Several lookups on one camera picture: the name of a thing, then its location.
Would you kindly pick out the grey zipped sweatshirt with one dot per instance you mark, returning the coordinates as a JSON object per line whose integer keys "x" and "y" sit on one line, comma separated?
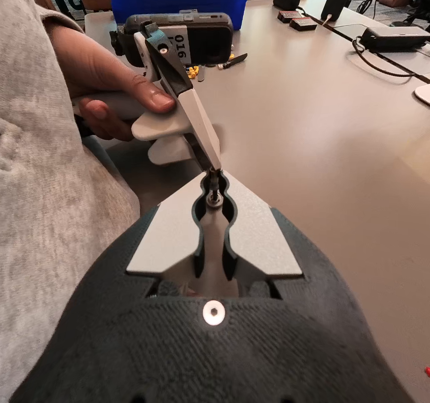
{"x": 50, "y": 242}

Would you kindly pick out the person's left forearm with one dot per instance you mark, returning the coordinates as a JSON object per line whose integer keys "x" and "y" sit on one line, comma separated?
{"x": 33, "y": 40}

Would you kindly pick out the person's left hand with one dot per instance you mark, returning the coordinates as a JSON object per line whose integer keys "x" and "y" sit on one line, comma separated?
{"x": 100, "y": 70}

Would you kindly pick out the black battery charger stand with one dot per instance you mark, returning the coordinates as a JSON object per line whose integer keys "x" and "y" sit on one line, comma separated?
{"x": 334, "y": 5}

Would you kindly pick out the black camera battery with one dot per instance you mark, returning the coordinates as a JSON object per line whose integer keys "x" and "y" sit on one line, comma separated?
{"x": 302, "y": 23}
{"x": 289, "y": 15}

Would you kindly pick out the black power brick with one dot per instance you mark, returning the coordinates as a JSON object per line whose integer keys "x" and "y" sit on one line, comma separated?
{"x": 393, "y": 37}

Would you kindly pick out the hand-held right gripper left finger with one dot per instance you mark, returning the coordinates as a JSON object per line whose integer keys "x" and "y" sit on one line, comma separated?
{"x": 161, "y": 242}

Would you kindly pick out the white computer mouse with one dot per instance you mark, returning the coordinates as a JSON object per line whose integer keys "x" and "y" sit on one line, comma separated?
{"x": 424, "y": 94}

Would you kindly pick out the silver laptop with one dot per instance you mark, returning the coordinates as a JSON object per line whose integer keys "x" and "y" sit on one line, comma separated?
{"x": 349, "y": 29}

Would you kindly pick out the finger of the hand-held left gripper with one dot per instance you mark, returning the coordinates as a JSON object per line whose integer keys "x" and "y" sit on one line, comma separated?
{"x": 201, "y": 124}
{"x": 168, "y": 153}

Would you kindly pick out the partly built lego model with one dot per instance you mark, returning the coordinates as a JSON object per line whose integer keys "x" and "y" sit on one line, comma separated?
{"x": 192, "y": 70}

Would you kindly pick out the small heap of lego pieces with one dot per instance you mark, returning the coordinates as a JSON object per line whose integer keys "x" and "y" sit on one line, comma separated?
{"x": 235, "y": 60}

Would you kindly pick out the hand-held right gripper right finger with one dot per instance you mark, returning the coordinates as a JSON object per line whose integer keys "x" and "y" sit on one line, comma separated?
{"x": 262, "y": 242}

